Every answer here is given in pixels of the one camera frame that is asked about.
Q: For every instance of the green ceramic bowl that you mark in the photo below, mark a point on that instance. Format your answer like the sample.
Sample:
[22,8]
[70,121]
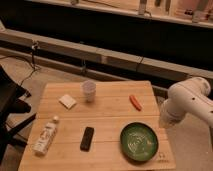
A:
[138,142]

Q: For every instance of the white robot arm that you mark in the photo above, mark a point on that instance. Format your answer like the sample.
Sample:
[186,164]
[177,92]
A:
[188,96]

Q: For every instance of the clear plastic cup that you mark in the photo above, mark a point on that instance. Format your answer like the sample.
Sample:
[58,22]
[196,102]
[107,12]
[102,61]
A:
[89,90]

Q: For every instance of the orange carrot toy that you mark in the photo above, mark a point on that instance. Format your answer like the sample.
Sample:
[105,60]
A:
[135,103]

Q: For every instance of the white sponge block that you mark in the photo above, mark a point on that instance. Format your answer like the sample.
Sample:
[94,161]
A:
[67,101]

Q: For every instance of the black remote control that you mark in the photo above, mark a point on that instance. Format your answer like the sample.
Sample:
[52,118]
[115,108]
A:
[87,138]

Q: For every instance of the white plastic bottle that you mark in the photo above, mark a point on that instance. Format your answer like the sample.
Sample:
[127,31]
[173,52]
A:
[46,137]

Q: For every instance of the black office chair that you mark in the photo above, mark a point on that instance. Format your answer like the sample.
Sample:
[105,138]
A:
[10,93]

